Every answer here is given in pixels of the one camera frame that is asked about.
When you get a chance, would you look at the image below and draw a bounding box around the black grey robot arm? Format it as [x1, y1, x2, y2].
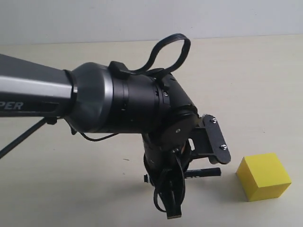
[0, 55, 202, 218]

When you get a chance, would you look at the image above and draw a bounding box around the black white marker pen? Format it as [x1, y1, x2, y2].
[143, 167, 221, 185]

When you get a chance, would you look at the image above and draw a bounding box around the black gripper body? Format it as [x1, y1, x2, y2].
[143, 137, 194, 213]

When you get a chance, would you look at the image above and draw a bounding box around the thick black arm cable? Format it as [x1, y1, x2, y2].
[0, 118, 48, 159]

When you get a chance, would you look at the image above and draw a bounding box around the yellow foam cube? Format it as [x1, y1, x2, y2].
[236, 153, 292, 202]

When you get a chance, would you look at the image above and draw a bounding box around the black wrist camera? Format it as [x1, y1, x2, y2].
[189, 114, 231, 165]

